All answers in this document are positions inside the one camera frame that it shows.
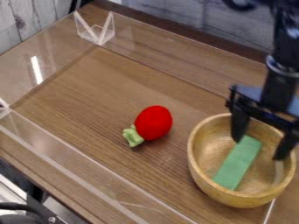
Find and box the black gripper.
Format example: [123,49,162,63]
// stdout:
[226,85,299,160]

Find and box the brown wooden bowl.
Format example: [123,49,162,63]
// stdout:
[187,114,296,208]

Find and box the green rectangular block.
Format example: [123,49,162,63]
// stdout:
[212,136,262,190]

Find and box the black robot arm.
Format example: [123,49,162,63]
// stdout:
[222,0,299,161]

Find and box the red plush strawberry toy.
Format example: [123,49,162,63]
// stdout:
[123,105,174,147]

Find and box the clear acrylic enclosure wall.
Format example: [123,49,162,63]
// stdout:
[0,10,299,224]

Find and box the black metal bracket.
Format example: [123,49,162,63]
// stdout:
[25,195,68,224]

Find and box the black cable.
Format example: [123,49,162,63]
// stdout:
[0,201,29,217]

